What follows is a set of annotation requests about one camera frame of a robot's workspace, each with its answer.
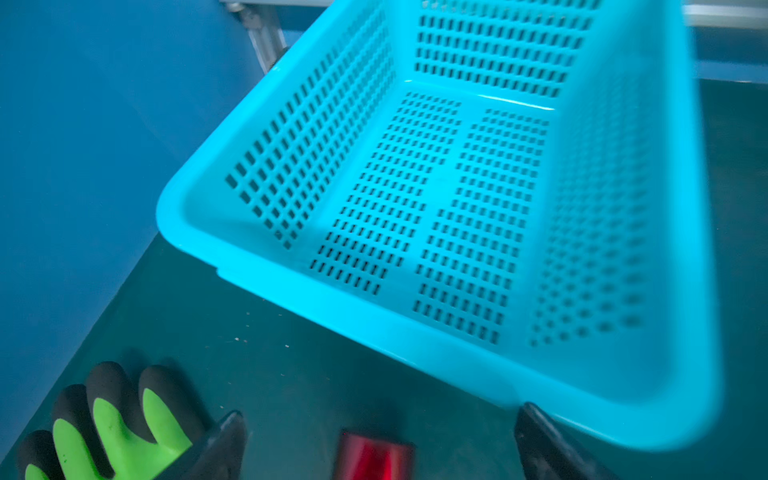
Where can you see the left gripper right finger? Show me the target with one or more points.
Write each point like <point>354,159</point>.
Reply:
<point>548,453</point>

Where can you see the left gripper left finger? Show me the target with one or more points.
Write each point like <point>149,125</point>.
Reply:
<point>218,455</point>

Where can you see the teal plastic basket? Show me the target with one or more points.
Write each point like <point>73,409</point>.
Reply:
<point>509,196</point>

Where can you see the red handled tool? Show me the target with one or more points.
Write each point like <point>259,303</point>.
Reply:
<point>361,457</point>

